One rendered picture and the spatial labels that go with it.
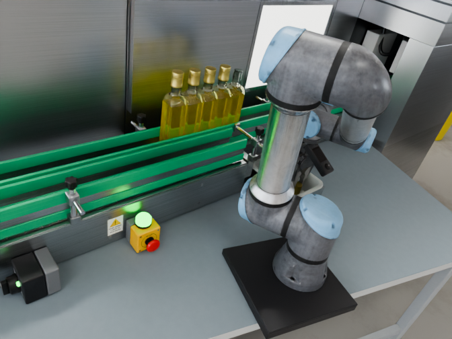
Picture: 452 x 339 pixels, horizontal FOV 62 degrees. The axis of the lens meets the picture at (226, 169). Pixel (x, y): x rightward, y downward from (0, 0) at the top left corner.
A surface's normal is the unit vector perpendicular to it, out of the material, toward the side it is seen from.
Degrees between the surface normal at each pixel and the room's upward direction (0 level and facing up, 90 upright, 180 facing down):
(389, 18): 90
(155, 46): 90
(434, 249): 0
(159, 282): 0
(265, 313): 3
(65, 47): 90
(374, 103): 103
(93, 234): 90
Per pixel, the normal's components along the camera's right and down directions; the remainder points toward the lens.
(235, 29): 0.62, 0.55
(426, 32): -0.76, 0.26
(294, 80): -0.42, 0.63
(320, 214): 0.29, -0.77
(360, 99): 0.08, 0.80
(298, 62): -0.39, 0.22
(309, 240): -0.44, 0.42
